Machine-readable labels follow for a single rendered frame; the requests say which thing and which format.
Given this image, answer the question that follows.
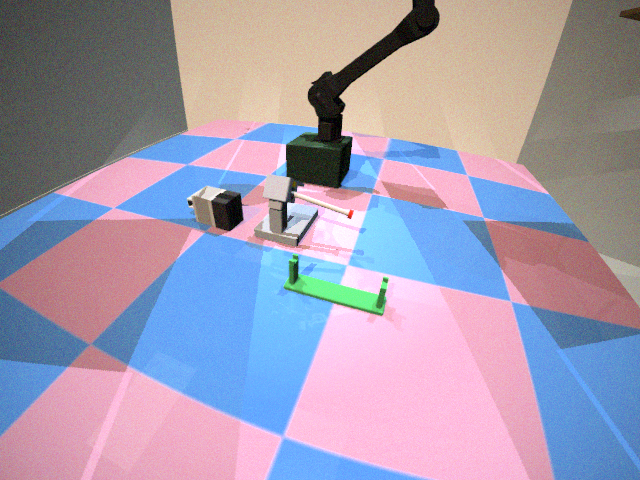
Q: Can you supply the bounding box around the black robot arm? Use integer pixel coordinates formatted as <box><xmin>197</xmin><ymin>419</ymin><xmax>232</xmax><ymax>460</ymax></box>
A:
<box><xmin>308</xmin><ymin>0</ymin><xmax>440</xmax><ymax>143</ymax></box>

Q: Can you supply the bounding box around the long pin with red cap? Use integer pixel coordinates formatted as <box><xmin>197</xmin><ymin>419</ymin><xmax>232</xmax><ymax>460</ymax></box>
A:
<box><xmin>290</xmin><ymin>191</ymin><xmax>354</xmax><ymax>219</ymax></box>

